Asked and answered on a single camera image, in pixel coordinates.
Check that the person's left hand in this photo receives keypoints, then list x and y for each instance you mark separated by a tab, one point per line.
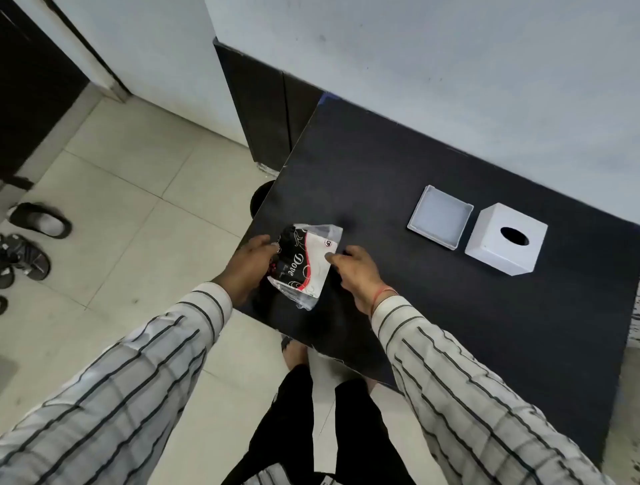
245	272

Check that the person's right hand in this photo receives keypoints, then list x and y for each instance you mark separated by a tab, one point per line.
361	280

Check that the person's right thumb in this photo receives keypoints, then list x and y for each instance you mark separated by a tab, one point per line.
335	258

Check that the person's left thumb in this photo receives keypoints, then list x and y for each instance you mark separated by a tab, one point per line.
269	248

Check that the black and white tissue packet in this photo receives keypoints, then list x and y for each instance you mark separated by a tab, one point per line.
307	267

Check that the person's right forearm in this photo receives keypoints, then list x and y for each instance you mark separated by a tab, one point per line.
465	399

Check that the person's left forearm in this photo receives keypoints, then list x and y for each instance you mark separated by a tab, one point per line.
120	394

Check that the black round bin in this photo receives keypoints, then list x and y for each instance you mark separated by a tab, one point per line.
260	197

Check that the red thread wrist band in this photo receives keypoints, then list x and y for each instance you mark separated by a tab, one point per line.
382	293

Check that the person's foot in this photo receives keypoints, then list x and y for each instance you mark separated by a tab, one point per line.
296	353

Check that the white square box base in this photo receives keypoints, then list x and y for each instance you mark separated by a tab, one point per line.
440	217

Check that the black cabinet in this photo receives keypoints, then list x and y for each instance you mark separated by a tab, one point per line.
265	110

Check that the white tissue box cover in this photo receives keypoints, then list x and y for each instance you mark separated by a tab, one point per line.
500	250

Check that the person's black trousers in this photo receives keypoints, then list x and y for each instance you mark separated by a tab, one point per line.
320	429

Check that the black slipper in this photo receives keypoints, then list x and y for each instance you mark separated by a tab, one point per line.
42	221

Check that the dark door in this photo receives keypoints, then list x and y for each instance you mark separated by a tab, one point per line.
30	85

